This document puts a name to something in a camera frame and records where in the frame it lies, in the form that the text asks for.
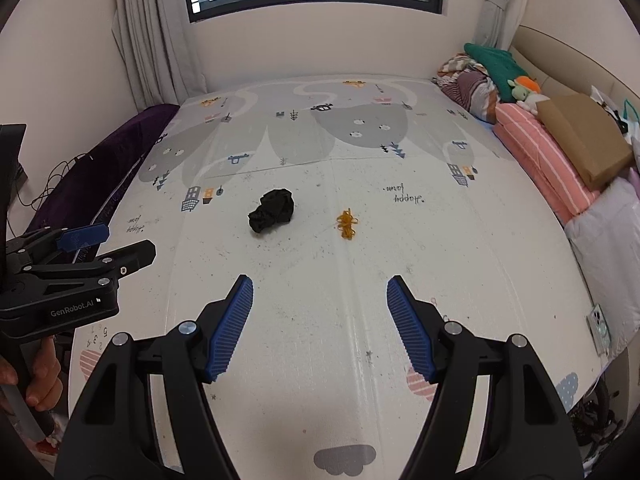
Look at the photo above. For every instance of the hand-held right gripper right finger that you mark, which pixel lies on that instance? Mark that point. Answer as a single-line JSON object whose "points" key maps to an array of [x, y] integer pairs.
{"points": [[407, 325]]}

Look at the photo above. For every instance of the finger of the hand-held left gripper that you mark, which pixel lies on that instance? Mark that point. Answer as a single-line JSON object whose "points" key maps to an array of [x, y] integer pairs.
{"points": [[135, 255], [80, 237]]}

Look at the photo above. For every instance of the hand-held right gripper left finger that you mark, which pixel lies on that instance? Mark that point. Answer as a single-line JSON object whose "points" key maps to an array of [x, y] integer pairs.
{"points": [[230, 330]]}

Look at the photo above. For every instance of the orange curled ribbon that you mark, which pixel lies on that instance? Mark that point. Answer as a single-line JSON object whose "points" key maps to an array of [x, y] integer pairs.
{"points": [[346, 225]]}

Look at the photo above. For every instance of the black cloth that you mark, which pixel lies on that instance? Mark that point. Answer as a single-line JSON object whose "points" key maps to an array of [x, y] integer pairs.
{"points": [[270, 210]]}

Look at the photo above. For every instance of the person's left hand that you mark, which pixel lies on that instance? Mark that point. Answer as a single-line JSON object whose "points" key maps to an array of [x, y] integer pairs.
{"points": [[45, 380]]}

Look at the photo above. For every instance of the purple cloth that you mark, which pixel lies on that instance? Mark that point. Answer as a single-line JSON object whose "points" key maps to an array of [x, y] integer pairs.
{"points": [[100, 160]]}

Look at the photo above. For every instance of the printed play mat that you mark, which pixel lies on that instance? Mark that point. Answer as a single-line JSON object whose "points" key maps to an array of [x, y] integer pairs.
{"points": [[325, 160]]}

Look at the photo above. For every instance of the smartphone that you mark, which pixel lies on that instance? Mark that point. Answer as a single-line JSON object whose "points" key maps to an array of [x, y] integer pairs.
{"points": [[598, 327]]}

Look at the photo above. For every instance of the white curtain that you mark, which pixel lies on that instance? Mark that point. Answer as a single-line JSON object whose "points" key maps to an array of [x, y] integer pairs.
{"points": [[500, 5], [150, 35]]}

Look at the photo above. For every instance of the pink striped pillow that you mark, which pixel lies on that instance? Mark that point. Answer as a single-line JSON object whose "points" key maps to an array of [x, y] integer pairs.
{"points": [[540, 150]]}

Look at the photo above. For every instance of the light grey pillow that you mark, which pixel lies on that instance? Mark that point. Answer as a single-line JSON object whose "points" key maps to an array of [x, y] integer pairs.
{"points": [[610, 240]]}

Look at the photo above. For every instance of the patterned folded blanket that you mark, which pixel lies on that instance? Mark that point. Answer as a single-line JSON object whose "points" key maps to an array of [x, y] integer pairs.
{"points": [[465, 85]]}

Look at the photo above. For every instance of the brown pillow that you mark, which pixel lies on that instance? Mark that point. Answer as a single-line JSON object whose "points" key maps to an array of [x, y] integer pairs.
{"points": [[585, 140]]}

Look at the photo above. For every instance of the green and orange plush toy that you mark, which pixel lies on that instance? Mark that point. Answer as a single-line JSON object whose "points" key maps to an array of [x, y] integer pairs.
{"points": [[522, 91]]}

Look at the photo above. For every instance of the green cloth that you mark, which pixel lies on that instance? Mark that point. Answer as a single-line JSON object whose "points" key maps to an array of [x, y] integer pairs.
{"points": [[495, 62]]}

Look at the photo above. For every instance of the beige padded headboard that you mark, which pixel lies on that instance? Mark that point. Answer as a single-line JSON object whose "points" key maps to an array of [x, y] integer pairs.
{"points": [[560, 55]]}

